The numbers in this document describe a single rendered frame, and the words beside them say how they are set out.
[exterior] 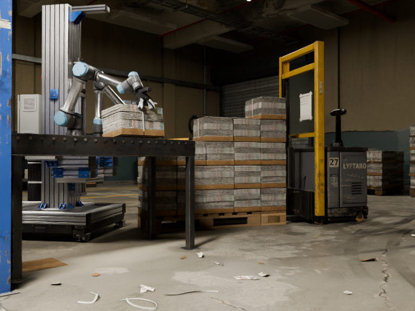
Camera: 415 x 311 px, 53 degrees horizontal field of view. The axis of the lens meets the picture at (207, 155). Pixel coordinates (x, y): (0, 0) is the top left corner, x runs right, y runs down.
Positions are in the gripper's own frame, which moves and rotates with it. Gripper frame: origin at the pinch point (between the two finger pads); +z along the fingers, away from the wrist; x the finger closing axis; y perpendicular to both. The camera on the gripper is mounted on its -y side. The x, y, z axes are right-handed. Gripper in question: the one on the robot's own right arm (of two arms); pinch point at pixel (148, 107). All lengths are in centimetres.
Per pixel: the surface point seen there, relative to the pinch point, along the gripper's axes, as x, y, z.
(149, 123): -4.7, 11.2, 5.9
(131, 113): 11.0, 7.8, 0.1
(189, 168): -22, 9, 48
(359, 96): -746, 147, -215
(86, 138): 59, -4, 32
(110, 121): 19.5, 22.8, -4.3
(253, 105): -152, 21, -33
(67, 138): 71, -4, 32
